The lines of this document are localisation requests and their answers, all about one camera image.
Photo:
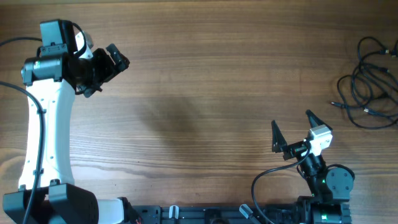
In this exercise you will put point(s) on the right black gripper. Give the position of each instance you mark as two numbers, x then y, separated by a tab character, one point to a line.
280	144

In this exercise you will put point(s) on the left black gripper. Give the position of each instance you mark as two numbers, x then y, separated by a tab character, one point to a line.
109	70

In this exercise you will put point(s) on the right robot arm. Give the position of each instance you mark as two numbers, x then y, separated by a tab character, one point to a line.
330	185

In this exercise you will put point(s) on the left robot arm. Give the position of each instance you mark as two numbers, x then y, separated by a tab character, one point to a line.
65	66

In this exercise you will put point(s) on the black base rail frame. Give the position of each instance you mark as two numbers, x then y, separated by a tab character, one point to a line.
236	214

